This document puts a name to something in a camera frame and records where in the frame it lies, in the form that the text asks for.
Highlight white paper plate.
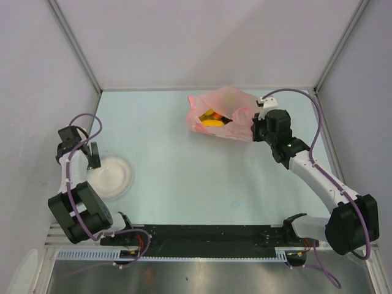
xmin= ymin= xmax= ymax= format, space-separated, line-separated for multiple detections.
xmin=87 ymin=155 xmax=135 ymax=202

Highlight pink plastic bag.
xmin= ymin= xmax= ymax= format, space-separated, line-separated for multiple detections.
xmin=186 ymin=86 xmax=258 ymax=142

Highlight yellow fake mango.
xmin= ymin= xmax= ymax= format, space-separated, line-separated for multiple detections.
xmin=202 ymin=119 xmax=225 ymax=127
xmin=199 ymin=109 xmax=214 ymax=121

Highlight red fake mango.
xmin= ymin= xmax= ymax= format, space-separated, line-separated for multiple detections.
xmin=212 ymin=112 xmax=222 ymax=121

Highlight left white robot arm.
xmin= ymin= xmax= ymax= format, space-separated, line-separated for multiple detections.
xmin=48 ymin=126 xmax=135 ymax=245

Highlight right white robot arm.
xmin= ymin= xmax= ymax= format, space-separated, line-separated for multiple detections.
xmin=251 ymin=110 xmax=380 ymax=255

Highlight black fake grapes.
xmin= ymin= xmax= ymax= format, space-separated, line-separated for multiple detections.
xmin=220 ymin=116 xmax=233 ymax=125

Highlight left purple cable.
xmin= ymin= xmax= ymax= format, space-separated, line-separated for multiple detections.
xmin=61 ymin=113 xmax=153 ymax=278

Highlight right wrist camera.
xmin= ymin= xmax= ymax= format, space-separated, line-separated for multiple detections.
xmin=257 ymin=96 xmax=278 ymax=121

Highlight white cable duct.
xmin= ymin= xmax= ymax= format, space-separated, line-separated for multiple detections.
xmin=57 ymin=248 xmax=140 ymax=261

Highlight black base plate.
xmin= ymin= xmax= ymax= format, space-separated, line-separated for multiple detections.
xmin=99 ymin=224 xmax=320 ymax=259

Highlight aluminium frame rail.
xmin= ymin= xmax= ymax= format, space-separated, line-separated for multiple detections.
xmin=45 ymin=0 xmax=102 ymax=96

